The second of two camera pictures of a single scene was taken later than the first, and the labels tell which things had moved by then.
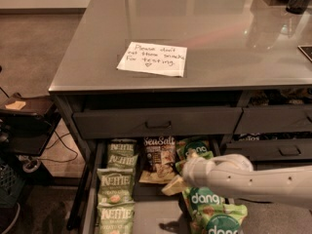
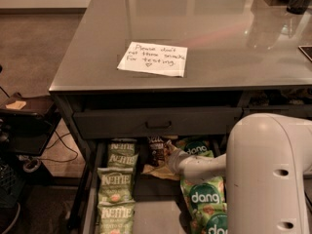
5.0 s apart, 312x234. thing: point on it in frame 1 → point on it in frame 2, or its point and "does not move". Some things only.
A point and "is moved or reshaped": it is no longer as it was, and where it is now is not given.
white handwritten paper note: (154, 58) does not move
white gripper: (199, 172) → (180, 162)
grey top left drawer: (156, 123) does not move
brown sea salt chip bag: (159, 160) is moved or reshaped
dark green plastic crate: (12, 185) does not move
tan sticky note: (16, 105) does not move
